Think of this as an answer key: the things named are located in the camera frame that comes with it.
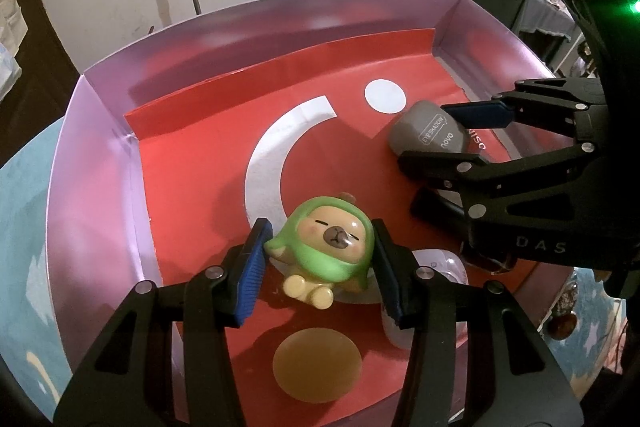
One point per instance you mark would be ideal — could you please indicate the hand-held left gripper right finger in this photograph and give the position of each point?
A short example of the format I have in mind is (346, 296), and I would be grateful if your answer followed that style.
(390, 267)

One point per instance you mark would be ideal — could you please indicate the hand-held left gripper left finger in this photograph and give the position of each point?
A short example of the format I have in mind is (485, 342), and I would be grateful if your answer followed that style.
(252, 272)

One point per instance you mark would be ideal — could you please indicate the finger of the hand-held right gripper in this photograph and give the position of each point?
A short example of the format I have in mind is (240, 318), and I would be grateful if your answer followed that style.
(450, 167)
(480, 114)

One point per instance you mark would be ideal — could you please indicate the grey eyeshadow case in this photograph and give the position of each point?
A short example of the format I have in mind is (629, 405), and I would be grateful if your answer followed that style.
(420, 132)

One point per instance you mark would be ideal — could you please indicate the pink round container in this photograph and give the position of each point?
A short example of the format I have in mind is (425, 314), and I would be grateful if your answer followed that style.
(445, 268)

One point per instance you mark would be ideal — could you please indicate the green hooded capybara toy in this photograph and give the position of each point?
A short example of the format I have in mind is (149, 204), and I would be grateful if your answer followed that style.
(325, 252)

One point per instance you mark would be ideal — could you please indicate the amber dome-shaped bowl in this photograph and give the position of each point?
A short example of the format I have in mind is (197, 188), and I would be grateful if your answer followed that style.
(317, 364)

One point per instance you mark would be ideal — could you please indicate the glitter bottle with red ball cap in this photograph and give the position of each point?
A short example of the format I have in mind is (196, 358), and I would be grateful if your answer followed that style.
(564, 327)

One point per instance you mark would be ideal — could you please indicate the pink cardboard box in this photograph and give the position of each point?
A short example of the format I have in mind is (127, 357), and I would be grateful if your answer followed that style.
(100, 157)

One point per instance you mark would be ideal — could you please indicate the dark brown door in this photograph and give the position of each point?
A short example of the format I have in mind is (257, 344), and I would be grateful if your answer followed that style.
(47, 32)

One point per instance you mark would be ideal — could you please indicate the hanging fabric organizer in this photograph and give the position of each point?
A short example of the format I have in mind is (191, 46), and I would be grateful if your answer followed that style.
(12, 37)

